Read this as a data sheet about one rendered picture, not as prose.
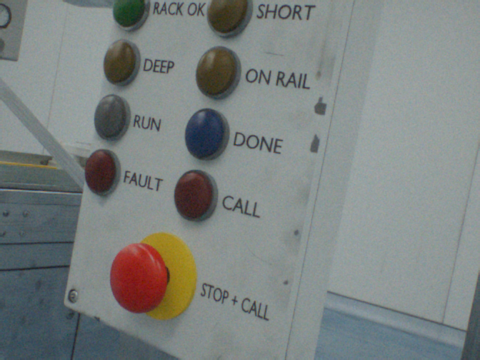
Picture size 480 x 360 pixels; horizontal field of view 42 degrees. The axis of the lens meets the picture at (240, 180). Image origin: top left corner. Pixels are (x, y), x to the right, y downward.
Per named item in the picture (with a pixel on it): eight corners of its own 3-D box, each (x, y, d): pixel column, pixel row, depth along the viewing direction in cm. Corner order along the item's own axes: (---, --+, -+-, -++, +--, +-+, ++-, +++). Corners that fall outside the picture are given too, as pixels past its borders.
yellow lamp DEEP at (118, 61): (126, 83, 39) (133, 40, 39) (96, 80, 41) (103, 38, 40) (135, 86, 40) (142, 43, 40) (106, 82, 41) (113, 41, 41)
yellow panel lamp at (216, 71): (226, 96, 34) (235, 47, 34) (188, 92, 36) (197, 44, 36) (234, 99, 35) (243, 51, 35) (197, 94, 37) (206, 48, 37)
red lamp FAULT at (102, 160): (106, 196, 39) (113, 153, 39) (78, 188, 41) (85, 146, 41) (115, 196, 40) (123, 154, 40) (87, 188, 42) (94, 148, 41)
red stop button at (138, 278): (146, 324, 34) (159, 253, 34) (97, 303, 36) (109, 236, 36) (198, 315, 38) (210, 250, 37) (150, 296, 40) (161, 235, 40)
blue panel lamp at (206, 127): (214, 161, 35) (223, 111, 34) (178, 153, 36) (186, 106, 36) (223, 161, 35) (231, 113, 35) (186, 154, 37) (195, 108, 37)
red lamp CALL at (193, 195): (203, 223, 35) (211, 175, 35) (166, 213, 36) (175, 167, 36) (211, 223, 35) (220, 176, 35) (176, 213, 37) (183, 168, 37)
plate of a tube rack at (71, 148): (120, 166, 133) (121, 156, 133) (49, 148, 147) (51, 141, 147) (193, 174, 153) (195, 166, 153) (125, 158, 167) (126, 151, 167)
